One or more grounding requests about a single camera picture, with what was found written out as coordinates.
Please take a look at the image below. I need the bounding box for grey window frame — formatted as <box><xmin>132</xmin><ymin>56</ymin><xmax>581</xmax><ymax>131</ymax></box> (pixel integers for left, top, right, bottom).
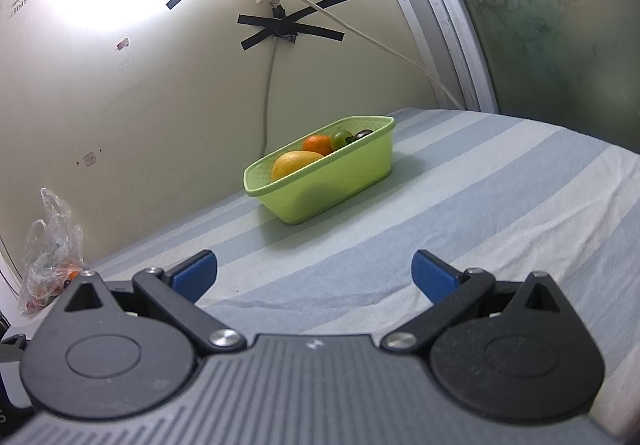
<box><xmin>370</xmin><ymin>0</ymin><xmax>501</xmax><ymax>113</ymax></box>

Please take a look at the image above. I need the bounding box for striped bed sheet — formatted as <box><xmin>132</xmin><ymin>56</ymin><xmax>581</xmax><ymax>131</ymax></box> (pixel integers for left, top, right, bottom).
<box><xmin>0</xmin><ymin>106</ymin><xmax>640</xmax><ymax>441</ymax></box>

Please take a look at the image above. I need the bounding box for grey cable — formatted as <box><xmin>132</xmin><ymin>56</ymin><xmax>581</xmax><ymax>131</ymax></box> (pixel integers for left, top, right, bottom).
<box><xmin>261</xmin><ymin>42</ymin><xmax>277</xmax><ymax>163</ymax></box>

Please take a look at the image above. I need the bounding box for clear plastic bag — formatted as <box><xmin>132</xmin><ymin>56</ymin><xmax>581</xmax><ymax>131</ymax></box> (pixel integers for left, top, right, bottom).
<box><xmin>19</xmin><ymin>188</ymin><xmax>86</xmax><ymax>316</ymax></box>

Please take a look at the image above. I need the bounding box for large yellow grapefruit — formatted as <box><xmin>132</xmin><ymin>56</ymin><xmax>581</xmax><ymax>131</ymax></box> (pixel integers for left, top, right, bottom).
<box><xmin>271</xmin><ymin>150</ymin><xmax>325</xmax><ymax>180</ymax></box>

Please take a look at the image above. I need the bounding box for white cable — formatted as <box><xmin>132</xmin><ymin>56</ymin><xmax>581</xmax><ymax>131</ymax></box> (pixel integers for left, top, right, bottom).
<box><xmin>235</xmin><ymin>0</ymin><xmax>463</xmax><ymax>110</ymax></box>

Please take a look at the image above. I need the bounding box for mandarin orange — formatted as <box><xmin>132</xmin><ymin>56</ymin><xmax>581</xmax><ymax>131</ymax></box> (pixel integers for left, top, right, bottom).
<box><xmin>302</xmin><ymin>135</ymin><xmax>333</xmax><ymax>157</ymax></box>

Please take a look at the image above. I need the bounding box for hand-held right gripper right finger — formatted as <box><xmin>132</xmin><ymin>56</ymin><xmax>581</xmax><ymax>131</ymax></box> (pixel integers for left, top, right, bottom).
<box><xmin>381</xmin><ymin>249</ymin><xmax>573</xmax><ymax>353</ymax></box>

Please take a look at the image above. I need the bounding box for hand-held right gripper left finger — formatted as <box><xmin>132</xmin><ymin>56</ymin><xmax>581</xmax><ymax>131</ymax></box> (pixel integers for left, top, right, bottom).
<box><xmin>62</xmin><ymin>249</ymin><xmax>247</xmax><ymax>352</ymax></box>

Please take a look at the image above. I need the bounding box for frosted window glass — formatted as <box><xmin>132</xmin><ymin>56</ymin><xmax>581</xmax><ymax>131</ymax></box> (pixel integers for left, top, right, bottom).
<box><xmin>427</xmin><ymin>0</ymin><xmax>640</xmax><ymax>151</ymax></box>

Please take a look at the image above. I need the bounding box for light green plastic basket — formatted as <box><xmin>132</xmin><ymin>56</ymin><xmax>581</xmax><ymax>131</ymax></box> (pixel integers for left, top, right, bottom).
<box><xmin>243</xmin><ymin>115</ymin><xmax>397</xmax><ymax>226</ymax></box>

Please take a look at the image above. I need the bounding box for black tape cross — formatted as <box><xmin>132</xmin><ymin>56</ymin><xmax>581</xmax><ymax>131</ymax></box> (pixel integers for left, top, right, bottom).
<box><xmin>237</xmin><ymin>0</ymin><xmax>349</xmax><ymax>51</ymax></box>

